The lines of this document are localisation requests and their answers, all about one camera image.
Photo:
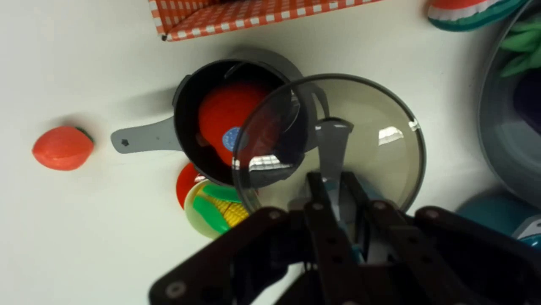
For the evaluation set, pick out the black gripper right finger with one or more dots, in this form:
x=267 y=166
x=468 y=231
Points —
x=450 y=254

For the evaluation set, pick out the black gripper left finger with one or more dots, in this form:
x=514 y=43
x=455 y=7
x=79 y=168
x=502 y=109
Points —
x=253 y=254

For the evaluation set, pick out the teal toy pan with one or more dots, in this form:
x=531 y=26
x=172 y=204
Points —
x=495 y=214

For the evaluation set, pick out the red toy half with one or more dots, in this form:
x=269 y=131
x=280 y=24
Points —
x=186 y=183

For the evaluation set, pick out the grey toy plate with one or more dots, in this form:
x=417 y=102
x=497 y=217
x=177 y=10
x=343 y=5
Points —
x=500 y=141

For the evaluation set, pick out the red toy with blue spot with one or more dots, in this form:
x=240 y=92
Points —
x=220 y=119

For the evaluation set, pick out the red toy strawberry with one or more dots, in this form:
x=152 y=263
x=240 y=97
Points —
x=61 y=148

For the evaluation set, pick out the red checkered cardboard box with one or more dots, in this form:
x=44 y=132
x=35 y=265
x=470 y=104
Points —
x=253 y=17

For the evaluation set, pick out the toy fruit slice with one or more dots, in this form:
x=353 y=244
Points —
x=466 y=10

